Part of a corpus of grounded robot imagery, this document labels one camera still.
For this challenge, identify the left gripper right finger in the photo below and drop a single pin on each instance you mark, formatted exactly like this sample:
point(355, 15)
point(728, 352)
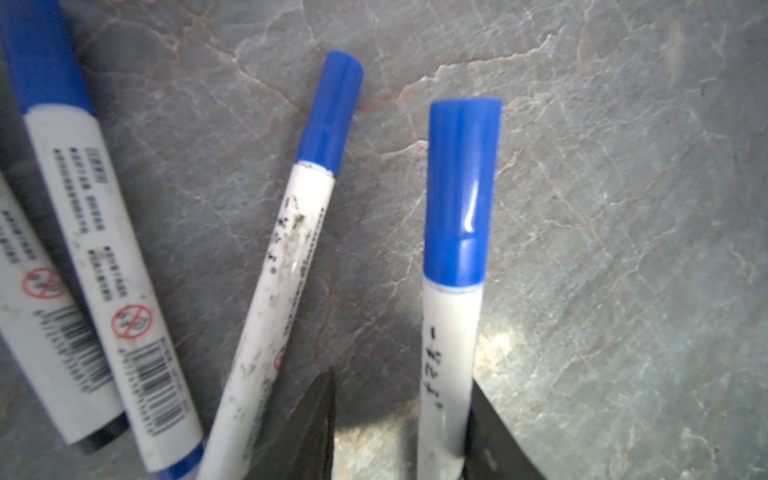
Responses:
point(491, 451)

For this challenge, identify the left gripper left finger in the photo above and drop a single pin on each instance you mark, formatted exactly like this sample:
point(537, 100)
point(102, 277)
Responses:
point(304, 448)

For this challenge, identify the blue white marker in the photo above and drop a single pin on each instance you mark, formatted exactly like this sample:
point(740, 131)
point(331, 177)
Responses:
point(463, 141)
point(265, 335)
point(70, 149)

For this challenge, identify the black white marker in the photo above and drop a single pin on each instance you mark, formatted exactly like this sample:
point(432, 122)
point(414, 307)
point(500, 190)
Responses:
point(52, 340)

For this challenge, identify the blue white marker bottom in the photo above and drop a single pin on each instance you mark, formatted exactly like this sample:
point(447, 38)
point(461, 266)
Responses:
point(265, 335)

